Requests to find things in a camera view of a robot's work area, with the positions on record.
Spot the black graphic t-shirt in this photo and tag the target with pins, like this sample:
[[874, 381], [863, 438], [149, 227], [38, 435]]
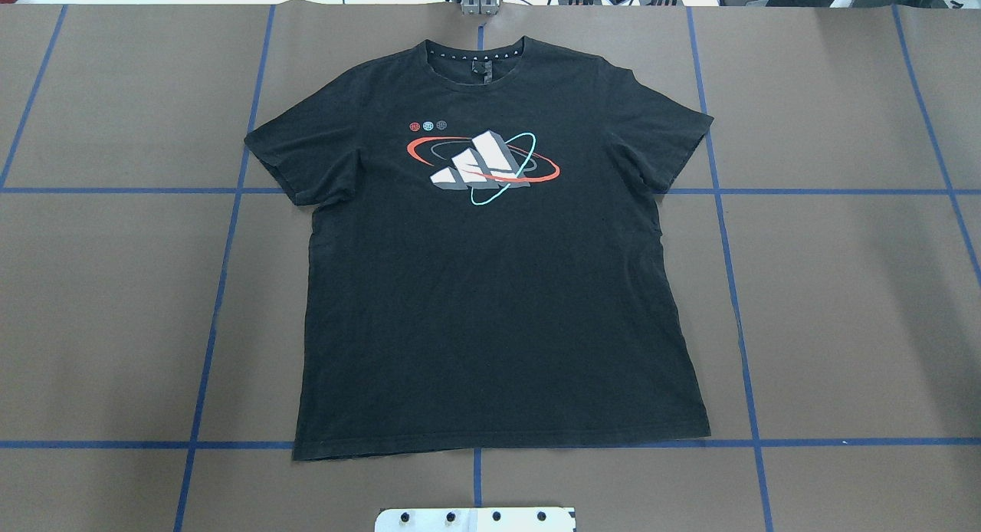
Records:
[[485, 262]]

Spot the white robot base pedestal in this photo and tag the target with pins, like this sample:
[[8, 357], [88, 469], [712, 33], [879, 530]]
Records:
[[477, 519]]

